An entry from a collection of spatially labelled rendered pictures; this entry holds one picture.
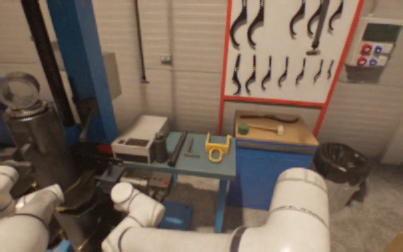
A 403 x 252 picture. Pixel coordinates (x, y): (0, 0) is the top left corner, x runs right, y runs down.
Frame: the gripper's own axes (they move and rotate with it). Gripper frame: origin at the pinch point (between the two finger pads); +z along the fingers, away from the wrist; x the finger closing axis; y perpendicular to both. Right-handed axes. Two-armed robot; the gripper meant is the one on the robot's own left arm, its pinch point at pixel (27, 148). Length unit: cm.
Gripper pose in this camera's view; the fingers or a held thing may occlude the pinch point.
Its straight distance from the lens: 122.5
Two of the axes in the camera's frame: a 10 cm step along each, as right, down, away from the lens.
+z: -2.4, -4.9, 8.4
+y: -9.7, 1.0, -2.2
